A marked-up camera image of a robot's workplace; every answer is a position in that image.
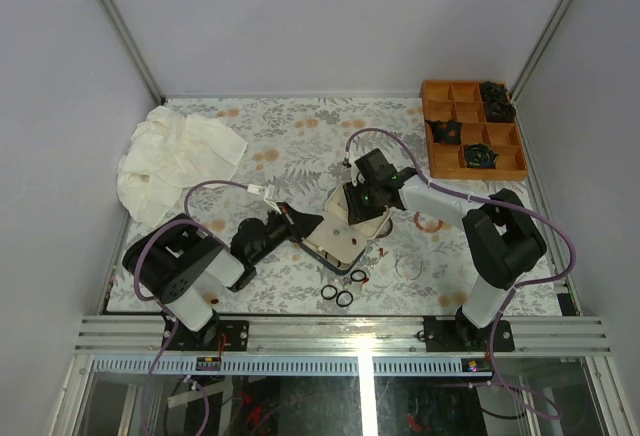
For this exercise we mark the dark purple bangle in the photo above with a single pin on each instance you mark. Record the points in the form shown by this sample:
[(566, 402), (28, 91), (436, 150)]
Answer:
[(386, 232)]

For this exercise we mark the silver wire bangle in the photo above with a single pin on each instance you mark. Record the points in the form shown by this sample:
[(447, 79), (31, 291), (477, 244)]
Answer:
[(408, 268)]

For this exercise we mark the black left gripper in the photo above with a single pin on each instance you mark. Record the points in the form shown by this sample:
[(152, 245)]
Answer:
[(300, 225)]

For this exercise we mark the white crumpled cloth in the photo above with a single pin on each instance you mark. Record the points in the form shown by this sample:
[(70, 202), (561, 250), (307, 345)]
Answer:
[(170, 152)]

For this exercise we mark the cream and navy jewelry box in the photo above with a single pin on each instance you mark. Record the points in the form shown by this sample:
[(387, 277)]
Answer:
[(336, 251)]

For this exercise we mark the dark green fabric flower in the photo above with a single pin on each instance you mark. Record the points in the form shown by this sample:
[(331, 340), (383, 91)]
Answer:
[(479, 156)]

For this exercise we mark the aluminium rail frame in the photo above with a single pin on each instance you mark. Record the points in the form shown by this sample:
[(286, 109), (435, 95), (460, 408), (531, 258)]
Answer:
[(336, 346)]

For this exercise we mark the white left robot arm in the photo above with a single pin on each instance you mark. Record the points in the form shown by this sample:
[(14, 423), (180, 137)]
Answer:
[(168, 262)]

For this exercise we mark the orange divided tray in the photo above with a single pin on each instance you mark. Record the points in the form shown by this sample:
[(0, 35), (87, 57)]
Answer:
[(461, 100)]

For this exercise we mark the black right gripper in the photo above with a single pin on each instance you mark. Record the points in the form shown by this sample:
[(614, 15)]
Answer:
[(356, 212)]

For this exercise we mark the floral table mat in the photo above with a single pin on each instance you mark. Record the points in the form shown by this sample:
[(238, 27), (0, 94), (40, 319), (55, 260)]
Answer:
[(298, 145)]

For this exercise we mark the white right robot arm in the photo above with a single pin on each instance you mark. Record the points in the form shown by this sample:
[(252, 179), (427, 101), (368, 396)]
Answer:
[(503, 240)]

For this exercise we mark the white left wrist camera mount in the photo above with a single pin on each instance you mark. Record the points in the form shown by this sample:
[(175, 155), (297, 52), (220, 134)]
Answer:
[(267, 193)]

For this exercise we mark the orange-red bangle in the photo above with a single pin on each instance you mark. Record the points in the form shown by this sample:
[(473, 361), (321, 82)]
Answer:
[(427, 224)]

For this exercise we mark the dark fabric flower orange dots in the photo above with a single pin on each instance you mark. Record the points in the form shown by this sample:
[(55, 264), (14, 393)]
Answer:
[(446, 132)]

